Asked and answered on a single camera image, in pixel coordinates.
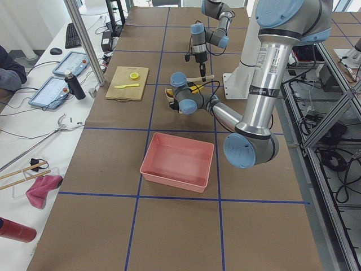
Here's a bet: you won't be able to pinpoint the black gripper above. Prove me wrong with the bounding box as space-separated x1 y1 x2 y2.
184 51 208 82
169 100 179 111

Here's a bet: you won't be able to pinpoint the white plastic dustpan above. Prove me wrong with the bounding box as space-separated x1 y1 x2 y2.
164 83 205 103

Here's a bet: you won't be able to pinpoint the toy potato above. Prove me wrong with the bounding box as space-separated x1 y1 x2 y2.
165 89 173 97

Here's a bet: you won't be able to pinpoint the white brush with black bristles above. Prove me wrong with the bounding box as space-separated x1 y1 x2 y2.
187 75 214 82

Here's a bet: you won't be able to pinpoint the toy yellow corn cob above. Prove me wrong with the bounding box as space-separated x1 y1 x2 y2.
190 85 204 93

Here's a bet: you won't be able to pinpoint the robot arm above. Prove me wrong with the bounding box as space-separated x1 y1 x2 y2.
184 1 235 82
170 1 333 168

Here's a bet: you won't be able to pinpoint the pink plastic bin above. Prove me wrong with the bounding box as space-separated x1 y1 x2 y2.
140 132 214 193

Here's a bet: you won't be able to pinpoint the yellow plastic knife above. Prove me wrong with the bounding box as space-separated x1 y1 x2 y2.
114 83 140 89

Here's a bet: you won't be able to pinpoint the toy lemon slices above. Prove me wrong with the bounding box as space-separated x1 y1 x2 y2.
129 72 140 80

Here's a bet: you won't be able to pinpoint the wooden cutting board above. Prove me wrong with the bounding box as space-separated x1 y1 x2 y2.
105 66 149 101

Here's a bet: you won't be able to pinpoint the black power adapter box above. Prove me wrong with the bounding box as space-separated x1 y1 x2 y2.
101 31 113 52

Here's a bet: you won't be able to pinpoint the black water bottle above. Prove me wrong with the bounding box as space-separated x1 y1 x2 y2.
64 70 86 100

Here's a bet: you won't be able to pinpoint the far teach pendant tablet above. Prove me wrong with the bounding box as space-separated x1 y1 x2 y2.
52 51 89 76

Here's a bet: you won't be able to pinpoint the teach pendant tablet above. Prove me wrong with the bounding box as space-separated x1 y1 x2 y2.
52 51 89 76
28 76 70 110

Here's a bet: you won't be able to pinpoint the metal grabber tool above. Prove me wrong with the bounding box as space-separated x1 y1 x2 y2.
0 113 85 172

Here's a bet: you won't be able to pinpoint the black keyboard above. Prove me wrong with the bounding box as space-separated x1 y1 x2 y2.
65 23 81 49

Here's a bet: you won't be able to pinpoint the near teach pendant tablet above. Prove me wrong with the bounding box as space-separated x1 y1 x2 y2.
28 76 70 110

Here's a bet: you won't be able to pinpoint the black computer mouse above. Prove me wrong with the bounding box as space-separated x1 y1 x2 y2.
50 47 63 55

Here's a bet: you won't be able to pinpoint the pink cloth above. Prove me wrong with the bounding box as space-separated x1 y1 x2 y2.
25 175 63 209

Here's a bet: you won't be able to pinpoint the wooden sticks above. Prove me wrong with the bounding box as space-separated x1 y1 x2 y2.
1 161 51 190

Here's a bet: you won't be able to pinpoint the red water bottle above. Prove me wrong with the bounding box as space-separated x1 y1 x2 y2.
1 217 37 243

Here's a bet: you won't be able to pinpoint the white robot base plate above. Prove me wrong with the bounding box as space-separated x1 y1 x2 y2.
223 72 250 99

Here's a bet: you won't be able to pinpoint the aluminium frame post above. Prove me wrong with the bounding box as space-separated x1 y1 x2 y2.
64 0 105 86

